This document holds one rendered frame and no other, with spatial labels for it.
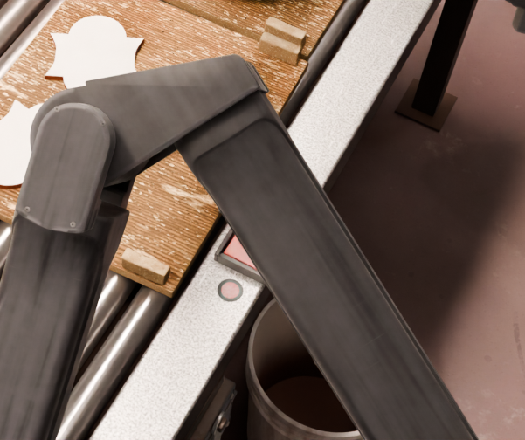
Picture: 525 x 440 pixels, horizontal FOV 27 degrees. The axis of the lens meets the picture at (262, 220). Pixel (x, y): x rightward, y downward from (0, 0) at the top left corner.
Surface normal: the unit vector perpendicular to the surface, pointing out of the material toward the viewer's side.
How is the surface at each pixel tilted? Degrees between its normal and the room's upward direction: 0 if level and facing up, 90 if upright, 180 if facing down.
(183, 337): 0
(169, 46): 0
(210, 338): 0
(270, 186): 42
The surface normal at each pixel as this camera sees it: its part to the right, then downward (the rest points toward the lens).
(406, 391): -0.03, 0.06
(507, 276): 0.08, -0.53
